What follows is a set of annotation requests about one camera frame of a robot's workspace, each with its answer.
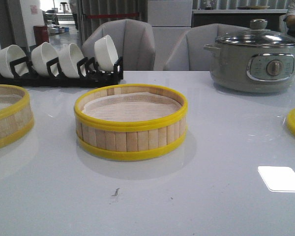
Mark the white refrigerator cabinet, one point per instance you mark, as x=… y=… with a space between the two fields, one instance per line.
x=169 y=19

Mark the glass cooker lid grey knob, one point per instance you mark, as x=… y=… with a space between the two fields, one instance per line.
x=257 y=35

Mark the white bowl right upright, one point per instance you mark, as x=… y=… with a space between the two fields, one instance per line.
x=105 y=53

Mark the grey electric cooker pot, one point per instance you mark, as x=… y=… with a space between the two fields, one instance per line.
x=252 y=69

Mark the white bowl far left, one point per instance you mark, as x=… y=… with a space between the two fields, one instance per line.
x=8 y=54

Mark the bamboo steamer tray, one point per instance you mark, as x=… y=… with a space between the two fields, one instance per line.
x=131 y=141
x=16 y=117

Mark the black bowl rack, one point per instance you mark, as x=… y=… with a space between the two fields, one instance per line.
x=89 y=75

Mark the grey armchair right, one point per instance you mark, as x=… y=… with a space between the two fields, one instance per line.
x=188 y=53

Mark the red bin in background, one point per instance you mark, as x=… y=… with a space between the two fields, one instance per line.
x=40 y=34

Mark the grey armchair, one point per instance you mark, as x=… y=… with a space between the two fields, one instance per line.
x=188 y=53
x=134 y=41

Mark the white steamer liner cloth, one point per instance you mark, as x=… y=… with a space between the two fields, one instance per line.
x=131 y=107

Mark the grey armchair left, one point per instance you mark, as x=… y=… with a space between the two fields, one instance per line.
x=134 y=41

